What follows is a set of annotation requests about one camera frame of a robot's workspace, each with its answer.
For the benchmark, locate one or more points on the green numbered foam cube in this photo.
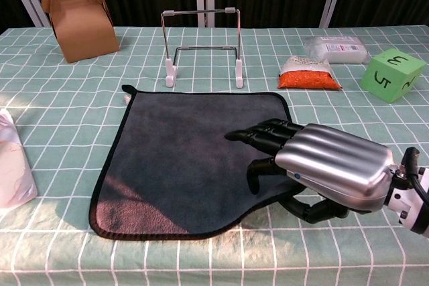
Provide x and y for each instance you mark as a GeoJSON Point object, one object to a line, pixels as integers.
{"type": "Point", "coordinates": [388, 78]}

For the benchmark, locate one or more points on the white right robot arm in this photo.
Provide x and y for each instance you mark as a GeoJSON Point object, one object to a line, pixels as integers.
{"type": "Point", "coordinates": [410, 205]}

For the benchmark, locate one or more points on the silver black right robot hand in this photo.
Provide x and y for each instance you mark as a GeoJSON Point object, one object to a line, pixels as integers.
{"type": "Point", "coordinates": [335, 165]}

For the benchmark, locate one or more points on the yellow white notebook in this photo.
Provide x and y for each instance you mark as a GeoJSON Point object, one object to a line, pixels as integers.
{"type": "Point", "coordinates": [13, 172]}

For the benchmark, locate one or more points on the green checked tablecloth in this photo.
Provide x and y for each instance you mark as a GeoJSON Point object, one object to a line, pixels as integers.
{"type": "Point", "coordinates": [214, 259]}

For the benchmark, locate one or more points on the white sealed packet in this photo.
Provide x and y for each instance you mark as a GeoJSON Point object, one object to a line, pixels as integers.
{"type": "Point", "coordinates": [338, 50]}

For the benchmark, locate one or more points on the brown cardboard carry box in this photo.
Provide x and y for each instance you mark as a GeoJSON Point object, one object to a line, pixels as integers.
{"type": "Point", "coordinates": [83, 28]}

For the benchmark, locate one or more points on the orange white snack bag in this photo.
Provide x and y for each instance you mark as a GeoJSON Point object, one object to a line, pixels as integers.
{"type": "Point", "coordinates": [306, 80]}

